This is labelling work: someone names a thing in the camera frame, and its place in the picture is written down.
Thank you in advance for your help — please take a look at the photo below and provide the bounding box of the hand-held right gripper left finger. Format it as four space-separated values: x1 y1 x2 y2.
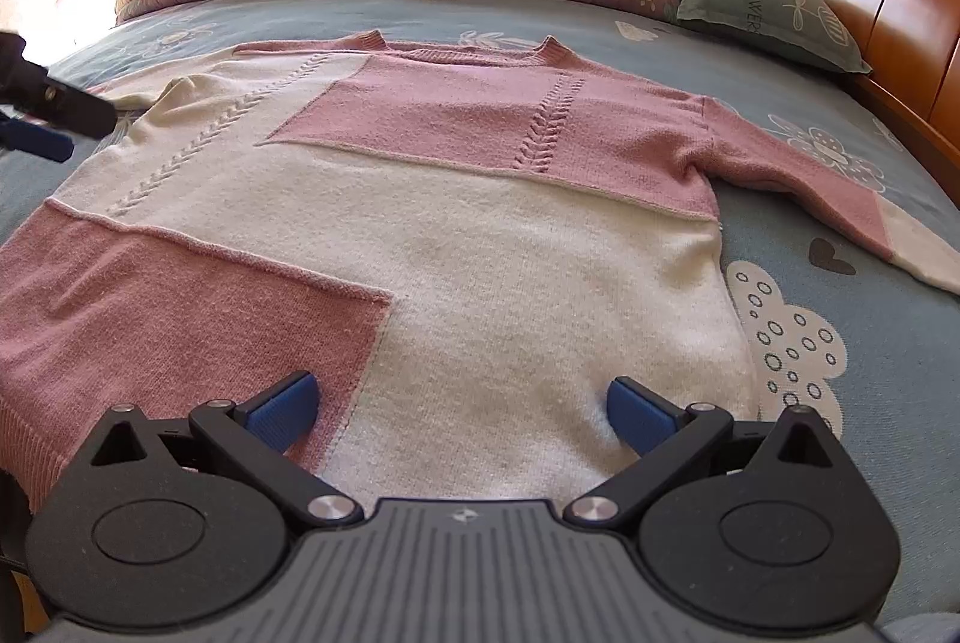
88 370 365 531

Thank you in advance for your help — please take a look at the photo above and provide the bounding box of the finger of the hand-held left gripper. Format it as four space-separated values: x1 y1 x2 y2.
0 118 75 165
0 32 120 136

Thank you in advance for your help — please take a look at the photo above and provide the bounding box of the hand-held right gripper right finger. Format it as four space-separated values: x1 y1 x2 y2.
562 376 854 529

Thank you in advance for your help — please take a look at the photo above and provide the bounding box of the pink and white knit sweater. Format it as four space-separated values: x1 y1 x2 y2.
0 31 960 518

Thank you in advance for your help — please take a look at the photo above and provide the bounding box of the green printed pillow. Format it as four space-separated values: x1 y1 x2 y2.
674 0 873 74

